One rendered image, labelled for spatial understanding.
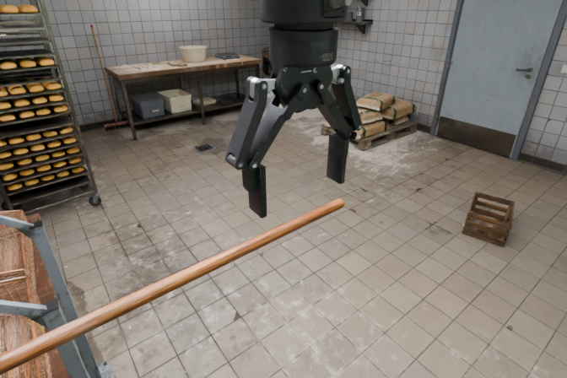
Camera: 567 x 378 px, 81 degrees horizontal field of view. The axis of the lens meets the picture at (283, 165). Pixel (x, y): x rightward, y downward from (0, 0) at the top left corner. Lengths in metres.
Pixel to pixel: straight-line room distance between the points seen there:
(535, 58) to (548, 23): 0.36
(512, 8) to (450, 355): 3.71
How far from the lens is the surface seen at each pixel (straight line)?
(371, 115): 4.51
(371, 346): 2.15
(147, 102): 5.14
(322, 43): 0.36
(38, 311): 1.19
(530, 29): 4.71
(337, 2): 0.34
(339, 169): 0.48
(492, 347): 2.39
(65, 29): 5.56
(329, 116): 0.43
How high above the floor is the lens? 1.71
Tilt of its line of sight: 26 degrees down
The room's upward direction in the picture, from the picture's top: straight up
